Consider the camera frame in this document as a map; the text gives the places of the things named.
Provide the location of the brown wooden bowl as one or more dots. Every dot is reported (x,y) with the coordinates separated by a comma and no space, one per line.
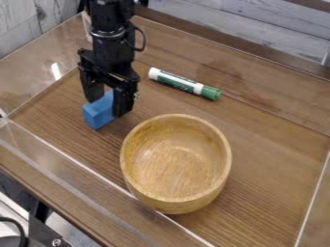
(175,161)

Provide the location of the green white marker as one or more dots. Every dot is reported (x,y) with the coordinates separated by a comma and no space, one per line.
(185,84)

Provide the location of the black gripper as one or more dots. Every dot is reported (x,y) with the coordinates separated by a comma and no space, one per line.
(119,77)

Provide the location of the clear acrylic tray walls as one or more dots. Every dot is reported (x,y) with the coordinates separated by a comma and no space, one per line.
(273,113)

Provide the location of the blue rectangular block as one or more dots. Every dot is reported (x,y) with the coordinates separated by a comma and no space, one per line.
(98,113)

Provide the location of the black metal table frame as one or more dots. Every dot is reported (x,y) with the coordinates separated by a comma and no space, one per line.
(23,218)

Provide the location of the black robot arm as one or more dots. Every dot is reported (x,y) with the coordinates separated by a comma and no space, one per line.
(106,66)

